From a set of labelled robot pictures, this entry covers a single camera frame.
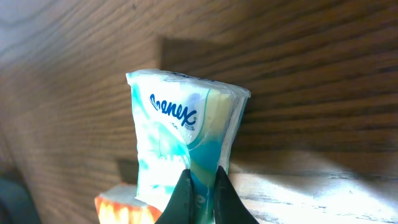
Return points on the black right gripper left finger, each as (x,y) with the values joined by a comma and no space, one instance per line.
(181,206)

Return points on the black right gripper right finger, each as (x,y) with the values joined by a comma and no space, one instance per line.
(228,207)

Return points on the orange tissue pack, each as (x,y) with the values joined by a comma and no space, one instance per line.
(119,205)

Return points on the green tissue pack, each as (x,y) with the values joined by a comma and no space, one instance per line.
(183,122)

